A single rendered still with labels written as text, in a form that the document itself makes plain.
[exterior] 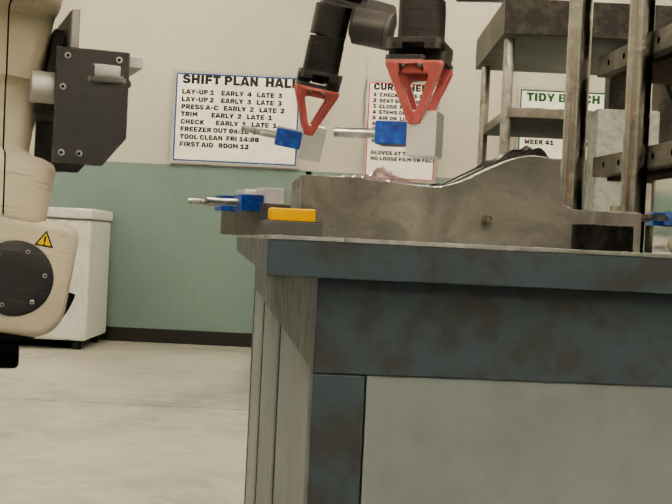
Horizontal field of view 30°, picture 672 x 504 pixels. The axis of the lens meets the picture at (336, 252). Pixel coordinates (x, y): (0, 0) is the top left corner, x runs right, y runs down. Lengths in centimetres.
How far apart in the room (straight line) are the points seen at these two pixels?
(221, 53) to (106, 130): 741
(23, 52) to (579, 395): 95
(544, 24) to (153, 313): 401
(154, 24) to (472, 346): 814
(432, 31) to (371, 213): 37
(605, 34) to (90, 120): 488
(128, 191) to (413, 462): 802
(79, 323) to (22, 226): 660
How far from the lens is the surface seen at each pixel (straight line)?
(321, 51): 193
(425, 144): 148
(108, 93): 175
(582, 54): 320
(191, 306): 908
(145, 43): 923
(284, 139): 194
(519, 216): 181
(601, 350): 122
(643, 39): 282
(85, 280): 832
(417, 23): 150
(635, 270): 120
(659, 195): 268
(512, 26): 636
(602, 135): 612
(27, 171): 175
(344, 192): 177
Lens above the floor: 80
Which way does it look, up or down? level
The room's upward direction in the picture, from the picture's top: 3 degrees clockwise
